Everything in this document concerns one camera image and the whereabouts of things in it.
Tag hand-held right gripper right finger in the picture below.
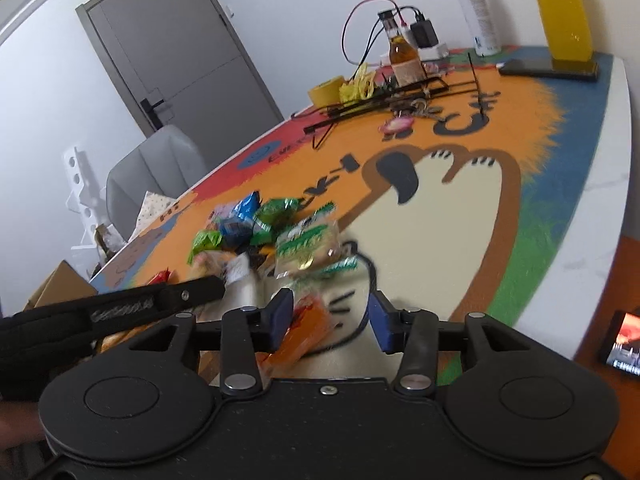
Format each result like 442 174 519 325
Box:
367 290 548 395

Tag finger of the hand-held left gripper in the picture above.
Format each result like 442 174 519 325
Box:
160 275 227 312

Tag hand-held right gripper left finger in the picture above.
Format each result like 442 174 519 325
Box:
129 287 296 395

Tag orange snack packet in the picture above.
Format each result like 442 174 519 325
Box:
257 294 337 377

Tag white snack packet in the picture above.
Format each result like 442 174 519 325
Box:
220 252 264 311

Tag cardboard box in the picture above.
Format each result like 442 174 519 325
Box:
22 259 99 312

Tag blue snack packet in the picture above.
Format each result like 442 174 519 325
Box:
220 191 266 251

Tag clear packet with green label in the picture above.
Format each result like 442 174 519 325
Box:
272 201 361 281

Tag pink snack packet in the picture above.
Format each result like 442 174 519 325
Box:
209 202 241 224

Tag patterned cloth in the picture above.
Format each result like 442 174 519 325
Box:
131 191 174 246

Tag colourful printed table mat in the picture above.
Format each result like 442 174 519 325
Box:
90 45 614 377

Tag grey chair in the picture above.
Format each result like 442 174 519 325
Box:
106 125 209 239

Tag white rack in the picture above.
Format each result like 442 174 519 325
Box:
61 146 109 252

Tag yellow tape roll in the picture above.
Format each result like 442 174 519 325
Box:
307 76 346 107

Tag yellow snack packets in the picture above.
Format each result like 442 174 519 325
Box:
339 62 377 104

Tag grey door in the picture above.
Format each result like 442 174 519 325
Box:
75 0 285 137

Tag lit screen device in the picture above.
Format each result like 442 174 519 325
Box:
598 310 640 379

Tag amber glass bottle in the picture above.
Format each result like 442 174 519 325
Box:
382 10 426 86

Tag white power strip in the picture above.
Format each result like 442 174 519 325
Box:
400 42 450 62

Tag black charger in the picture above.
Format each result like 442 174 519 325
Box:
410 7 440 50

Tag black phone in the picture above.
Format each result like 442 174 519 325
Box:
498 57 600 83

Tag white spray can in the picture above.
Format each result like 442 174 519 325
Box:
447 0 503 58

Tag yellow drink bottle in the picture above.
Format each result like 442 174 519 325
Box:
522 0 595 62

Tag black wire rack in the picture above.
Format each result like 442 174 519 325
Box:
292 52 502 152

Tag pink keychain with keys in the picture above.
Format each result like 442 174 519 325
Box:
381 102 441 136

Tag black cable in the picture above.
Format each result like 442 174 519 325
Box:
357 5 422 69

